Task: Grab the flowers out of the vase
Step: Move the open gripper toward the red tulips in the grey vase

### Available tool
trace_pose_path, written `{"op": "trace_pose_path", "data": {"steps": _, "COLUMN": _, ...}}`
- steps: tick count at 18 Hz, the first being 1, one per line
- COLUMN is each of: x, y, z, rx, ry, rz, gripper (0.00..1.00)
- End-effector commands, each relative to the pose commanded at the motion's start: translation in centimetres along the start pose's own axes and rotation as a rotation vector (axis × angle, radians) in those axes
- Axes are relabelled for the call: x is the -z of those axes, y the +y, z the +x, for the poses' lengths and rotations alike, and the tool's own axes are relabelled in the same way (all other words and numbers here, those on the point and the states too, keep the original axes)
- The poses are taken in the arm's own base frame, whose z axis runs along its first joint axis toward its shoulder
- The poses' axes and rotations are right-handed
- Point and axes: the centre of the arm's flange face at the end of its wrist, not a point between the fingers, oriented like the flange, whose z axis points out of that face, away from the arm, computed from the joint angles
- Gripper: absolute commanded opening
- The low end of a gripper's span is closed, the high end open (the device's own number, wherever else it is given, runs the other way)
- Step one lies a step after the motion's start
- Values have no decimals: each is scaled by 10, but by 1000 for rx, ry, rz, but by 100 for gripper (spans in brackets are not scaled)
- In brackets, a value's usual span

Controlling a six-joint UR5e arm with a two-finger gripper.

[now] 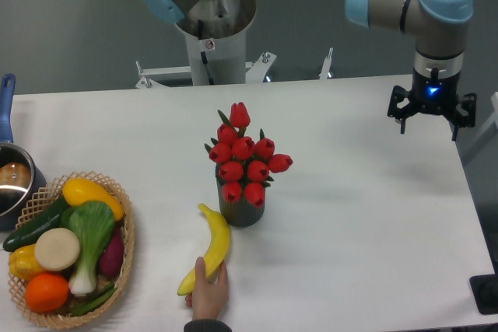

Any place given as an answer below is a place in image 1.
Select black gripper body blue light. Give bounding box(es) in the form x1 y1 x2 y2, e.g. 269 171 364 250
410 67 461 115

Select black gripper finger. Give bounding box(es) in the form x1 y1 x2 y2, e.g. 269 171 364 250
447 93 477 141
387 86 419 134

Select red tulip bouquet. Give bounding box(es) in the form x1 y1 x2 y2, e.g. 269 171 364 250
204 102 293 208

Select yellow banana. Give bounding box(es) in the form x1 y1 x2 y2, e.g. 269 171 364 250
177 203 231 296

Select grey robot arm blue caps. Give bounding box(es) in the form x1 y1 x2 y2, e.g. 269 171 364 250
142 0 477 131

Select dark sleeve forearm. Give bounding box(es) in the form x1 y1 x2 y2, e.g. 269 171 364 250
184 319 232 332

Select dark grey ribbed vase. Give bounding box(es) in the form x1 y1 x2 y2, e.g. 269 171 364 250
215 166 266 228

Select person's hand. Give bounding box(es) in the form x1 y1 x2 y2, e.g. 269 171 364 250
185 257 229 320

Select white furniture leg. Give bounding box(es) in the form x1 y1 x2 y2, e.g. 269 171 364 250
461 92 497 167

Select black device at table edge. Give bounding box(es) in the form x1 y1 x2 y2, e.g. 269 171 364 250
469 274 497 315

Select purple sweet potato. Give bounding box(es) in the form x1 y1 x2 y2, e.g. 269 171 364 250
98 226 125 278

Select green bok choy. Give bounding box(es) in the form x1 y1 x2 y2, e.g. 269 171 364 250
61 201 115 297

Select yellow squash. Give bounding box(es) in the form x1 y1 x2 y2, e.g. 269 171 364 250
62 178 125 222

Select green bean pod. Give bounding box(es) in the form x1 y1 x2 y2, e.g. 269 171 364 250
69 283 116 317

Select round beige bun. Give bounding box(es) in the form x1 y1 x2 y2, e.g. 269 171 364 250
34 228 80 271

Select woven wicker basket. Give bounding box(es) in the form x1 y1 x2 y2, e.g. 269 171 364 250
8 171 135 330

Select dark green cucumber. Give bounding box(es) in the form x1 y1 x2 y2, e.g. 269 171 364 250
3 196 69 252

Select orange fruit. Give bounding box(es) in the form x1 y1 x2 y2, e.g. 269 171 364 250
24 272 69 313

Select yellow bell pepper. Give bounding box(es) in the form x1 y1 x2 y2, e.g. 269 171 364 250
9 244 46 281

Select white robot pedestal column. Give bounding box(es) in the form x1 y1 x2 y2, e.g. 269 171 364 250
177 0 256 86

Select white metal base frame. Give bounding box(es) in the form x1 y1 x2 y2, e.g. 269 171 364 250
135 47 335 89

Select blue handled saucepan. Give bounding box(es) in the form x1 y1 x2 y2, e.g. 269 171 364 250
1 73 46 232

